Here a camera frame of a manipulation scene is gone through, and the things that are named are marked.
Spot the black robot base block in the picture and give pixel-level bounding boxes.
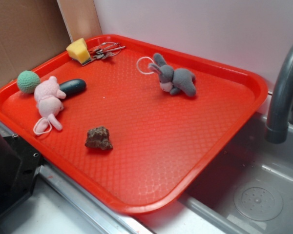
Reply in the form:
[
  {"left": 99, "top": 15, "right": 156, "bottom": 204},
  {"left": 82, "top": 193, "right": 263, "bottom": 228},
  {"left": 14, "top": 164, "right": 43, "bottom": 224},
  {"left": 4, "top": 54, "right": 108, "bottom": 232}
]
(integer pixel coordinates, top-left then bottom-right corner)
[{"left": 0, "top": 134, "right": 42, "bottom": 218}]

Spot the pink plush animal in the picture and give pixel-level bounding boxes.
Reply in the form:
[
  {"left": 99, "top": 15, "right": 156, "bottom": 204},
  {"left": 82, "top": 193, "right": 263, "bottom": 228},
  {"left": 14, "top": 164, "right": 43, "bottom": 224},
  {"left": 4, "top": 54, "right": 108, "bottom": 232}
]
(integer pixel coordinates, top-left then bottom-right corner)
[{"left": 33, "top": 76, "right": 66, "bottom": 136}]

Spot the red plastic tray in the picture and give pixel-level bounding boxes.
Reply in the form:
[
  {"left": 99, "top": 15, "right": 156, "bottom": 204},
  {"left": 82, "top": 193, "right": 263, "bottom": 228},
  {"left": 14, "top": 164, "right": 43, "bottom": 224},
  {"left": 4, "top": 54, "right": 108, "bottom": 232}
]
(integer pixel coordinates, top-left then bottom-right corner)
[{"left": 0, "top": 35, "right": 268, "bottom": 215}]

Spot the gray plush bunny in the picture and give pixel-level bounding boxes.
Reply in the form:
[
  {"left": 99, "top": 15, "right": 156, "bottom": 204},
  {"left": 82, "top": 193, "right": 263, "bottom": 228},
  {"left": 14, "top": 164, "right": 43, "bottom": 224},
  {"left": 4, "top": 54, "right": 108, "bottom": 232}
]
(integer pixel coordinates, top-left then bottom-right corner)
[{"left": 136, "top": 53, "right": 197, "bottom": 97}]

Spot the brown rough rock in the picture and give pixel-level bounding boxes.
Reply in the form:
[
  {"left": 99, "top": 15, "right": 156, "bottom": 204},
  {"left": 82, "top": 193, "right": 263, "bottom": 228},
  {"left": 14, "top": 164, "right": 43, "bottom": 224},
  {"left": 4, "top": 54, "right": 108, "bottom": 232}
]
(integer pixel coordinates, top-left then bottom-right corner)
[{"left": 85, "top": 126, "right": 113, "bottom": 150}]

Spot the dark oval stone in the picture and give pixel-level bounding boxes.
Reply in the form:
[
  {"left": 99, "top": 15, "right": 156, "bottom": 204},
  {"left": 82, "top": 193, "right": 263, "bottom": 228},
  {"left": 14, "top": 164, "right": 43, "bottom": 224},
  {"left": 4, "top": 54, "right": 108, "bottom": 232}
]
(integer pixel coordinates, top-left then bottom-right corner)
[{"left": 60, "top": 78, "right": 86, "bottom": 98}]

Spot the yellow sponge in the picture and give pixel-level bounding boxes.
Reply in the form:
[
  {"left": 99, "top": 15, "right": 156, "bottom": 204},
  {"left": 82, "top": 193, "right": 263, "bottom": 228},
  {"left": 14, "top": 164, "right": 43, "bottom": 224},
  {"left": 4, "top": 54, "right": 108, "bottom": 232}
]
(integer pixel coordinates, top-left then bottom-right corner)
[{"left": 66, "top": 38, "right": 91, "bottom": 65}]

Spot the green crocheted ball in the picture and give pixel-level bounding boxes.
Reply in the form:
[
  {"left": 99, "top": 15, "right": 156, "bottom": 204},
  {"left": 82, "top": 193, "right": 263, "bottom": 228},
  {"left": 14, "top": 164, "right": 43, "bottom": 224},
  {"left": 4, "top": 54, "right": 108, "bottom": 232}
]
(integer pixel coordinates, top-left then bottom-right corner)
[{"left": 17, "top": 70, "right": 41, "bottom": 94}]

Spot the gray plastic sink basin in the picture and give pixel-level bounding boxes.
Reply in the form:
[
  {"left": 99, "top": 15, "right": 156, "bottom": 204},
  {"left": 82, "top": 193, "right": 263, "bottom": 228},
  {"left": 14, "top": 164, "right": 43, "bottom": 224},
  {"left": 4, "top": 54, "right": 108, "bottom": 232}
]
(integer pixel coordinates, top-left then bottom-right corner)
[{"left": 138, "top": 114, "right": 293, "bottom": 234}]

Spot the gray faucet spout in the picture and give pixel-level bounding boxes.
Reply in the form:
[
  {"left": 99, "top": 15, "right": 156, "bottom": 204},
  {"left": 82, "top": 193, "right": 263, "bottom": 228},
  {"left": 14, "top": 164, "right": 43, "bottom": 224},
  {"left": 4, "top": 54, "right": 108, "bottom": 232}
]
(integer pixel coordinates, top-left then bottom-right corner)
[{"left": 265, "top": 45, "right": 293, "bottom": 144}]

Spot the brown cardboard panel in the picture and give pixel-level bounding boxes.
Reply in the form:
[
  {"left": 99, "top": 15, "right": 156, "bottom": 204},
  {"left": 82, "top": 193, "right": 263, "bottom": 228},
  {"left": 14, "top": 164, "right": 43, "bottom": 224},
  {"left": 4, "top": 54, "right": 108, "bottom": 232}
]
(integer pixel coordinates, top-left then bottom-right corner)
[{"left": 0, "top": 0, "right": 70, "bottom": 88}]

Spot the metal key ring with keys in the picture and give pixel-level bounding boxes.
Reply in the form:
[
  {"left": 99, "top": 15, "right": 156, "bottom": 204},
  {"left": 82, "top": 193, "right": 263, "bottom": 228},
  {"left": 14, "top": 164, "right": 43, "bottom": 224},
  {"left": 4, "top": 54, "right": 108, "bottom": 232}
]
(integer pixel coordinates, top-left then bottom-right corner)
[{"left": 88, "top": 41, "right": 126, "bottom": 61}]

